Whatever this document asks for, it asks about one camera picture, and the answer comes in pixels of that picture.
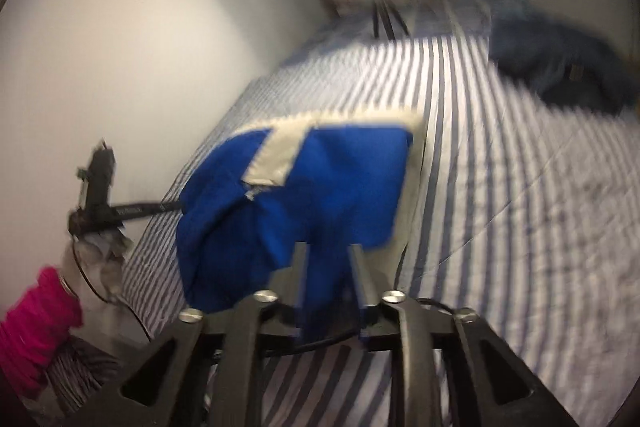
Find person's left hand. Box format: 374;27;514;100
70;227;133;305

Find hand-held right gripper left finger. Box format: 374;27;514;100
102;242;311;427

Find person's left forearm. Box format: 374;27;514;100
0;266;83;400

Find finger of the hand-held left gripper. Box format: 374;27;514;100
112;201;187;219

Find zebra patterned pants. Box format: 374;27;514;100
42;339;123;415

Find bed with striped sheet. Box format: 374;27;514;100
120;32;640;427

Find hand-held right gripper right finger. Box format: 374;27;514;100
347;244;581;427

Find dark blue clothes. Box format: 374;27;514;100
487;0;640;115

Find beige and blue work jacket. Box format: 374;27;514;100
176;109;426;343

